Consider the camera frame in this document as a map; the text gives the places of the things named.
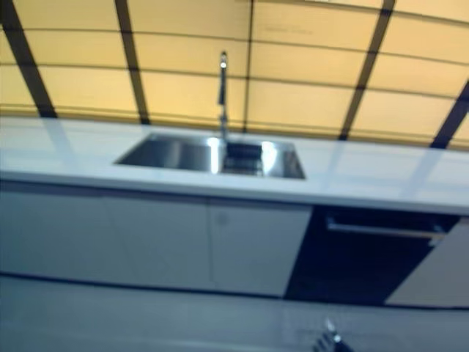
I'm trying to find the narrow white cabinet door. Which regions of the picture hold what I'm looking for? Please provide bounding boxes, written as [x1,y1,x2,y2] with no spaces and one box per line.
[208,199,313,297]

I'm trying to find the black built-in dishwasher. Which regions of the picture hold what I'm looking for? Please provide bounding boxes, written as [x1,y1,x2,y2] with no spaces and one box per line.
[284,205,461,305]

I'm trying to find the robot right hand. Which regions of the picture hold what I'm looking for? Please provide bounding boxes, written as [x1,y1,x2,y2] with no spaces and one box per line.
[313,318,355,352]

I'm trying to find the wide white cabinet door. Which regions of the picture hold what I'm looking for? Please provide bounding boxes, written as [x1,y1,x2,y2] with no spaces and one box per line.
[0,179,213,290]

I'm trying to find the stainless steel kitchen sink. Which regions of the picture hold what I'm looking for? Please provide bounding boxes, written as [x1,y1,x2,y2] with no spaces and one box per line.
[112,131,307,180]

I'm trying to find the black roll-up sink drying rack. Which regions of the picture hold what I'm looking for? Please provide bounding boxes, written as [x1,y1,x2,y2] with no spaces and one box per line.
[221,142,265,176]

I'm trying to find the silver dishwasher door handle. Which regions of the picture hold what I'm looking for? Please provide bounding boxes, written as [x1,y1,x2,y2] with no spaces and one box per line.
[325,216,448,247]

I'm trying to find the chrome pull-down kitchen faucet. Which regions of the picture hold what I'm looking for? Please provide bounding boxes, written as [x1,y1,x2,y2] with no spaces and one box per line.
[216,51,230,142]

